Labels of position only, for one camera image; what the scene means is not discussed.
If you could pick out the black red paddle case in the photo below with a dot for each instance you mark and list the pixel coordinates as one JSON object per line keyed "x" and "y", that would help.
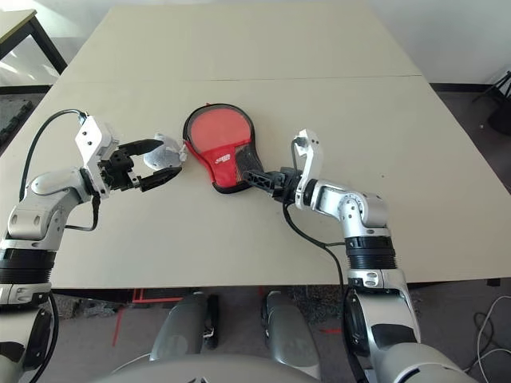
{"x": 221, "y": 163}

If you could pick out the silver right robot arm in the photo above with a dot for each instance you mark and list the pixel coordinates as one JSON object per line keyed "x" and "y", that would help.
{"x": 375, "y": 295}

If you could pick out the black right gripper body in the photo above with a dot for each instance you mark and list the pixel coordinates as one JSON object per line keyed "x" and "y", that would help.
{"x": 287, "y": 185}

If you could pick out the black foam floor mat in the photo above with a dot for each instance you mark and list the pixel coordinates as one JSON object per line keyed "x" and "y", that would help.
{"x": 12, "y": 115}

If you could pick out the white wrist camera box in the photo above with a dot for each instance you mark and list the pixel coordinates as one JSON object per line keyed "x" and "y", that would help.
{"x": 93, "y": 143}
{"x": 313, "y": 159}

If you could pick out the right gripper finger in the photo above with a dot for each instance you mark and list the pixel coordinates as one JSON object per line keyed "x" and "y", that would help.
{"x": 261, "y": 175}
{"x": 263, "y": 186}

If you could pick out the silver left robot leg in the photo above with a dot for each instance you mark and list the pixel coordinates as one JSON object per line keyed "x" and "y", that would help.
{"x": 179, "y": 327}

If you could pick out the black-framed side table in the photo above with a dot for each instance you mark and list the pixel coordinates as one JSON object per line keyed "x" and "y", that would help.
{"x": 18, "y": 24}

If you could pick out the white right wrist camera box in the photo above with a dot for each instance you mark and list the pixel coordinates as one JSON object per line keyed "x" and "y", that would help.
{"x": 313, "y": 159}

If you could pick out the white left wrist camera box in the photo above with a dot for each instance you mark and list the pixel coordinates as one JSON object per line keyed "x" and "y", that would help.
{"x": 93, "y": 143}

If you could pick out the black tripod stand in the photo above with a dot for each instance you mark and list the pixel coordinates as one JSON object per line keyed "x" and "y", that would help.
{"x": 501, "y": 115}

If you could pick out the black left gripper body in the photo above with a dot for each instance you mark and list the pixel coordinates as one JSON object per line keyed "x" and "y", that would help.
{"x": 117, "y": 171}

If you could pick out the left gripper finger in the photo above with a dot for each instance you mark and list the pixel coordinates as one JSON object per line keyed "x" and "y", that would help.
{"x": 161, "y": 178}
{"x": 141, "y": 147}

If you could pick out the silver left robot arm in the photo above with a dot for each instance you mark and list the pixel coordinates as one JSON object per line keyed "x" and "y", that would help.
{"x": 40, "y": 207}

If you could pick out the grey robot torso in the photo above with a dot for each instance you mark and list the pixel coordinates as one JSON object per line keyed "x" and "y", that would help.
{"x": 207, "y": 373}

